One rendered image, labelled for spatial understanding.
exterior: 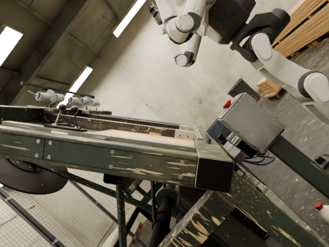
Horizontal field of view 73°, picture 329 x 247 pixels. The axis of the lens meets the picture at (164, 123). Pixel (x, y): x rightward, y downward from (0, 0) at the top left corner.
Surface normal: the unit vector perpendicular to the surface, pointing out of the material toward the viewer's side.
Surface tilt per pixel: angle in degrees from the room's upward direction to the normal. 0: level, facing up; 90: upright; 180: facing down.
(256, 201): 90
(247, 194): 90
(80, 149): 90
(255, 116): 90
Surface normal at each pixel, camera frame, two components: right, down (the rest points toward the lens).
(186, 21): 0.19, -0.12
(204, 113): -0.11, 0.03
